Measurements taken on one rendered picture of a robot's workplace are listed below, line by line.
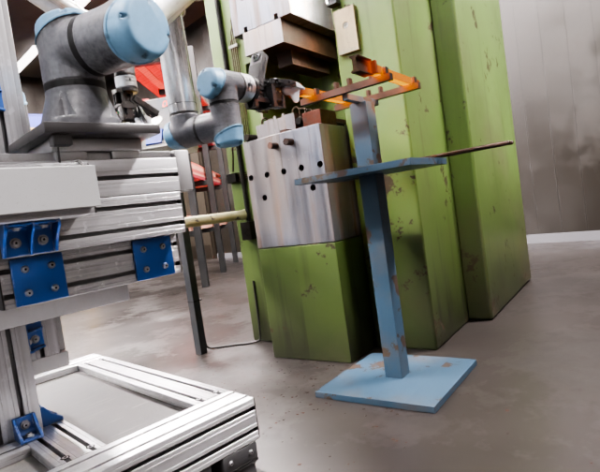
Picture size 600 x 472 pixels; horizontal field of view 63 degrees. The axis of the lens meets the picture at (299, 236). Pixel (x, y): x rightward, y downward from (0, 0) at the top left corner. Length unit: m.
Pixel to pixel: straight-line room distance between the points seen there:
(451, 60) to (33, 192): 1.89
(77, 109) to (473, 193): 1.71
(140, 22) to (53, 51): 0.19
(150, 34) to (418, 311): 1.40
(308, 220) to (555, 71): 3.44
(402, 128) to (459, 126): 0.45
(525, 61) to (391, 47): 3.15
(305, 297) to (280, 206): 0.38
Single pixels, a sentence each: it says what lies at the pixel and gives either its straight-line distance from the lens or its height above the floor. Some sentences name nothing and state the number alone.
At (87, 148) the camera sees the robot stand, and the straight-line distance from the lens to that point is 1.03.
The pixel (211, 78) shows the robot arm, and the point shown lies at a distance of 1.26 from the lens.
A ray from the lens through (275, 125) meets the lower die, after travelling 2.05.
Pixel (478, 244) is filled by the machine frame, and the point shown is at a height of 0.34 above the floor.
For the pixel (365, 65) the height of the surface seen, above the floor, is 0.97.
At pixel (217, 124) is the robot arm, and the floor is 0.85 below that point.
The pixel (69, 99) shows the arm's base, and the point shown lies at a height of 0.87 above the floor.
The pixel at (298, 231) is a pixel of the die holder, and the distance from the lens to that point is 1.93.
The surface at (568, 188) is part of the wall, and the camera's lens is 4.87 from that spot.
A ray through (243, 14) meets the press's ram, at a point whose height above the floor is 1.44.
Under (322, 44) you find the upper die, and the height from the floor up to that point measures 1.32.
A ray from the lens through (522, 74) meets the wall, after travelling 5.04.
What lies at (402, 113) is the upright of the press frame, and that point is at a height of 0.91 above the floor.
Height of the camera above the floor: 0.61
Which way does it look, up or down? 3 degrees down
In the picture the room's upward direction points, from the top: 8 degrees counter-clockwise
